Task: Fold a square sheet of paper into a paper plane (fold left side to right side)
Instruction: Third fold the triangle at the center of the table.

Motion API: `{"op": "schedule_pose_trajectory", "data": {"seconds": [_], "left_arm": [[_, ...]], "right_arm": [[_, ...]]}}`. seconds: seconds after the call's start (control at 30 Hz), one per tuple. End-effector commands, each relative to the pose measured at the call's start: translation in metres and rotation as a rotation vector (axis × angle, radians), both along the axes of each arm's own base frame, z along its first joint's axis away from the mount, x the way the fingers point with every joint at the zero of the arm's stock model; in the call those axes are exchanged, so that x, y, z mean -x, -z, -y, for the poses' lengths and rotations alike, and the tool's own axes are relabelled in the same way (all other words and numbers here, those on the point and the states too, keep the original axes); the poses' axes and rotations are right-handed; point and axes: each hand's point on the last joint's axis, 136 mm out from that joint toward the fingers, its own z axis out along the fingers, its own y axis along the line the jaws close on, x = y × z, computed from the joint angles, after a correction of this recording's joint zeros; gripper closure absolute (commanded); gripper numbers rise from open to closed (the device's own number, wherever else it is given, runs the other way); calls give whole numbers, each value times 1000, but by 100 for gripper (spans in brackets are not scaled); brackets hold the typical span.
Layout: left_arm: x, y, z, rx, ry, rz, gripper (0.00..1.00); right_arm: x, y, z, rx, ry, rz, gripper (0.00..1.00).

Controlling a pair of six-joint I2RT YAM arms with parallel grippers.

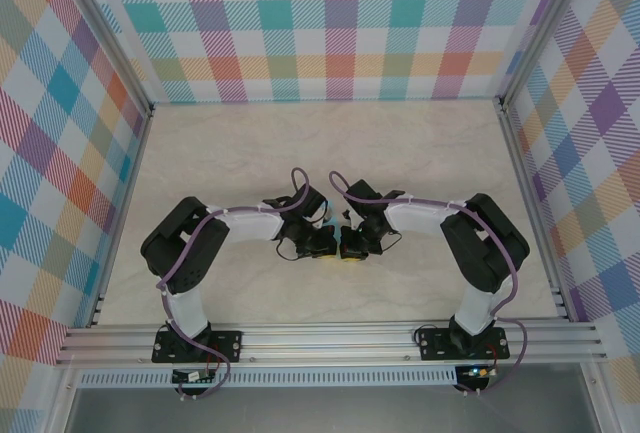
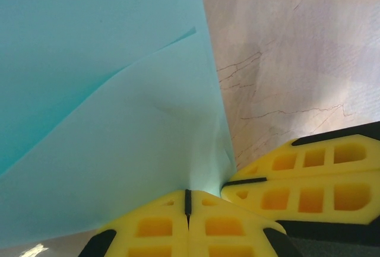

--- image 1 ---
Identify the thin black left gripper cable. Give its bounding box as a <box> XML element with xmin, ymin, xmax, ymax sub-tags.
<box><xmin>276</xmin><ymin>240</ymin><xmax>302</xmax><ymax>262</ymax></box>

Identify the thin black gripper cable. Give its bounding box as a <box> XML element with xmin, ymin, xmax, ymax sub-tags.
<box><xmin>372</xmin><ymin>229</ymin><xmax>404</xmax><ymax>254</ymax></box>
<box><xmin>276</xmin><ymin>240</ymin><xmax>302</xmax><ymax>262</ymax></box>

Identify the thin black right gripper cable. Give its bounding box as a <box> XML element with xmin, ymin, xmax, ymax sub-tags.
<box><xmin>372</xmin><ymin>229</ymin><xmax>404</xmax><ymax>254</ymax></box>

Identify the aluminium mounting rail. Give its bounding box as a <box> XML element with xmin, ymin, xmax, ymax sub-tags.
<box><xmin>55</xmin><ymin>320</ymin><xmax>609</xmax><ymax>365</ymax></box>

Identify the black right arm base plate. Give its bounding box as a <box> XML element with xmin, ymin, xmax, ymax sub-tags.
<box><xmin>416</xmin><ymin>325</ymin><xmax>510</xmax><ymax>362</ymax></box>

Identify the white slotted cable duct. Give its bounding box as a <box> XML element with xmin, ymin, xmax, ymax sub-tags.
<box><xmin>74</xmin><ymin>365</ymin><xmax>459</xmax><ymax>388</ymax></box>

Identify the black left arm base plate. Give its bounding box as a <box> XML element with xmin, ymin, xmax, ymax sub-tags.
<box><xmin>152</xmin><ymin>331</ymin><xmax>245</xmax><ymax>363</ymax></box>

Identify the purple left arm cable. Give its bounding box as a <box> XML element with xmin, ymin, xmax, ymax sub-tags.
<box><xmin>157</xmin><ymin>167</ymin><xmax>327</xmax><ymax>401</ymax></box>

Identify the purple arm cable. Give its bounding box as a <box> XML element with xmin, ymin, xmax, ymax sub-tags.
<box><xmin>157</xmin><ymin>167</ymin><xmax>327</xmax><ymax>401</ymax></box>
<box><xmin>328</xmin><ymin>170</ymin><xmax>532</xmax><ymax>397</ymax></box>

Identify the aluminium side rail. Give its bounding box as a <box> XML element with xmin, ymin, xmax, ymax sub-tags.
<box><xmin>498</xmin><ymin>100</ymin><xmax>571</xmax><ymax>322</ymax></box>
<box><xmin>85</xmin><ymin>105</ymin><xmax>155</xmax><ymax>328</ymax></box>

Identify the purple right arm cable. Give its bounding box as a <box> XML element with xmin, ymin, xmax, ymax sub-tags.
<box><xmin>328</xmin><ymin>170</ymin><xmax>532</xmax><ymax>397</ymax></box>

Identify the aluminium frame post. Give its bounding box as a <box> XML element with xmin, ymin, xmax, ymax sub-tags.
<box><xmin>52</xmin><ymin>0</ymin><xmax>155</xmax><ymax>117</ymax></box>
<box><xmin>498</xmin><ymin>0</ymin><xmax>599</xmax><ymax>109</ymax></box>

